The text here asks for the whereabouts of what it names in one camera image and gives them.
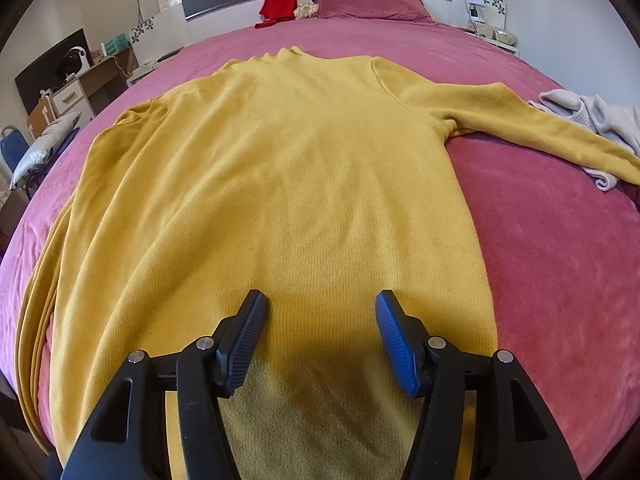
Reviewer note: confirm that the light grey sweater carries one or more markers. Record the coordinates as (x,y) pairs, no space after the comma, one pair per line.
(595,125)

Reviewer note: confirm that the blue chair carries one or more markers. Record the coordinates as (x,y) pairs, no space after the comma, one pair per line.
(11,152)

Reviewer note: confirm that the silver pillow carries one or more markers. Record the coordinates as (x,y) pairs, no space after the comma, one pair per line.
(42,145)

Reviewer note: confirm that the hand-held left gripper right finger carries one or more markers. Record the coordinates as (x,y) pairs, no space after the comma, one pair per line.
(395,335)

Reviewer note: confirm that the white drawer cabinet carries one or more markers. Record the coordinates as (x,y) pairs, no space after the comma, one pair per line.
(70,102)

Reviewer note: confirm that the yellow knit sweater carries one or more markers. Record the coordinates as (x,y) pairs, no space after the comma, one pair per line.
(280,200)

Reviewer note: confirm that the bed with pink cover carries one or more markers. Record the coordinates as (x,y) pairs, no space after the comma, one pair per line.
(540,240)

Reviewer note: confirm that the small floral bundle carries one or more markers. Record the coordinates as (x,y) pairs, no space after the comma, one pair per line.
(306,11)

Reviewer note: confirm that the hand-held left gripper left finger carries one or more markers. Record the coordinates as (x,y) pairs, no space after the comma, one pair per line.
(244,340)

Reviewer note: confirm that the white headset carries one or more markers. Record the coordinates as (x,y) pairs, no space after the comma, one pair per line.
(77,60)

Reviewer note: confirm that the black monitor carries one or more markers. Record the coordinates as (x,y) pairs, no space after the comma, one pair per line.
(47,72)

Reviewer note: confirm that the wooden desk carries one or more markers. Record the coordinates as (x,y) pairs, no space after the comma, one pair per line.
(102,77)

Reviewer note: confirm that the pink pillow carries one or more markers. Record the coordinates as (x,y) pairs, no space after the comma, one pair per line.
(372,4)

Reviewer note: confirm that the white bedside table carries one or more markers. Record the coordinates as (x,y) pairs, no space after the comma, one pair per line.
(487,22)

